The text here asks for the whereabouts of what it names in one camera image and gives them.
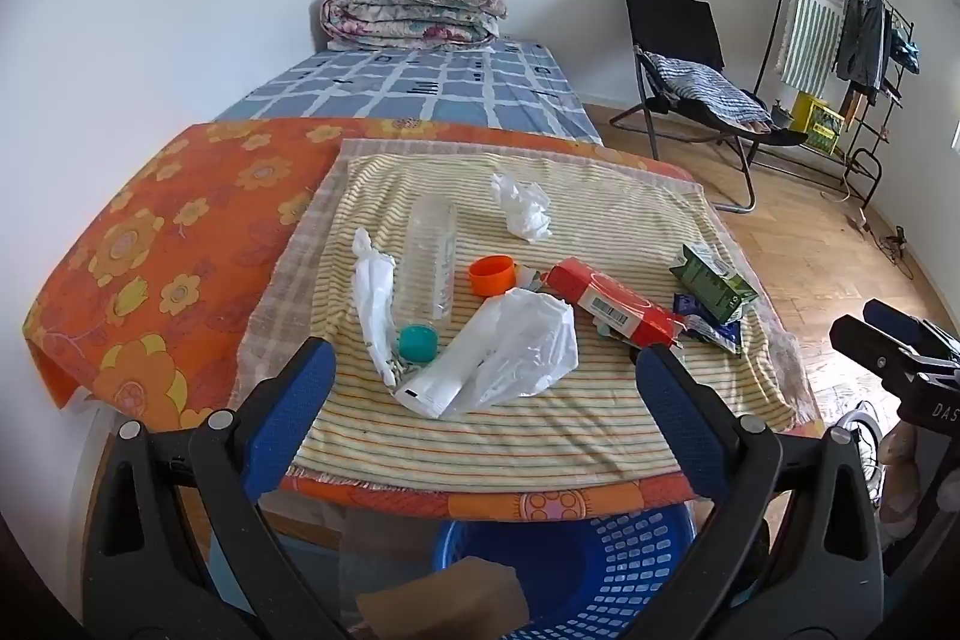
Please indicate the green striped towel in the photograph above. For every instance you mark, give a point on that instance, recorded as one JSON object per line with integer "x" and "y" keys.
{"x": 814, "y": 10}

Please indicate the folded floral quilt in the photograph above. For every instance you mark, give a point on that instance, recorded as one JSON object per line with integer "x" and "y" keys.
{"x": 412, "y": 10}

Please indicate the red carton box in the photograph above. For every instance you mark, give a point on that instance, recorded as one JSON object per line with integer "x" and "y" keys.
{"x": 607, "y": 295}

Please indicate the teal garment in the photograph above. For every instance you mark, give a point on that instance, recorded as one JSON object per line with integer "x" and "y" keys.
{"x": 904, "y": 51}

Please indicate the white tube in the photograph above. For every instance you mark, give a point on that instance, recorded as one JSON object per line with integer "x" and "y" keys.
{"x": 442, "y": 377}

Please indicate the blue plastic basket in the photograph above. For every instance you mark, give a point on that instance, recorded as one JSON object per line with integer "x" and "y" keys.
{"x": 585, "y": 565}

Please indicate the white tissue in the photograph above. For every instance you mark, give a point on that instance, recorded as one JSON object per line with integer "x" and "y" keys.
{"x": 525, "y": 209}

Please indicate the orange floral tablecloth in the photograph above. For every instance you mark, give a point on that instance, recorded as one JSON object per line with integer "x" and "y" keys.
{"x": 172, "y": 250}

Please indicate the green carton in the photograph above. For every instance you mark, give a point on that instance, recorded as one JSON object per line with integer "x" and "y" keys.
{"x": 712, "y": 280}

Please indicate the teal bottle cap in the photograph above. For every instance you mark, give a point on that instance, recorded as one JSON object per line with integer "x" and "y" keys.
{"x": 417, "y": 344}

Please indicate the clear plastic bottle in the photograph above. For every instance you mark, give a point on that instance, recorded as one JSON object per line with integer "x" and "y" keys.
{"x": 431, "y": 250}

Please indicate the blue snack wrapper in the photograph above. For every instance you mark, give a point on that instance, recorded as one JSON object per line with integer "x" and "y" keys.
{"x": 712, "y": 332}

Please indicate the bed with blue checked sheet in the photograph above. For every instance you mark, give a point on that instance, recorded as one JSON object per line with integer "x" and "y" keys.
{"x": 450, "y": 89}

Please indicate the brown cardboard box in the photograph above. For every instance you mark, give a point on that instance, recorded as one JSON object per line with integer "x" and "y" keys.
{"x": 450, "y": 591}

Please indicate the orange bottle cap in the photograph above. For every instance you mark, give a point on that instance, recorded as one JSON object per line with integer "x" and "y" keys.
{"x": 491, "y": 276}

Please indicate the dark jacket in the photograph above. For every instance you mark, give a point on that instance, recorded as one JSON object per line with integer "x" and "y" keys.
{"x": 862, "y": 40}

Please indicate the person's right hand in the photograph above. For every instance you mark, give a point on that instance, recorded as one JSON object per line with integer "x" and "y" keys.
{"x": 898, "y": 482}

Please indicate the black folding chair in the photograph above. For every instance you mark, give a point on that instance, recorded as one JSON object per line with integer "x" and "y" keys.
{"x": 671, "y": 18}

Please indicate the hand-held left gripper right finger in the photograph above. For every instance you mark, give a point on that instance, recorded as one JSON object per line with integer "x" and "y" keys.
{"x": 675, "y": 415}

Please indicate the twisted white plastic bag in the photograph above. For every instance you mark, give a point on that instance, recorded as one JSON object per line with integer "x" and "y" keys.
{"x": 375, "y": 295}

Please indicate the black clothes rack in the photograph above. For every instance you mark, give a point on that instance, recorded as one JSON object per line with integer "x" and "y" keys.
{"x": 874, "y": 156}

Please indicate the yellow striped cloth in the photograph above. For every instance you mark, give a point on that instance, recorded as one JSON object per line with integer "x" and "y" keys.
{"x": 600, "y": 212}

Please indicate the yellow crate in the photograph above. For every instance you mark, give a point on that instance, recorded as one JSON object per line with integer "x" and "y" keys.
{"x": 816, "y": 123}

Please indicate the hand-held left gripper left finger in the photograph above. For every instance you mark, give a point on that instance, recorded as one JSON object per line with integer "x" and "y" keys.
{"x": 294, "y": 400}

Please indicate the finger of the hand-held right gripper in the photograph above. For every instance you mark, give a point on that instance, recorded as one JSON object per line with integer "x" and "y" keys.
{"x": 877, "y": 347}
{"x": 896, "y": 316}

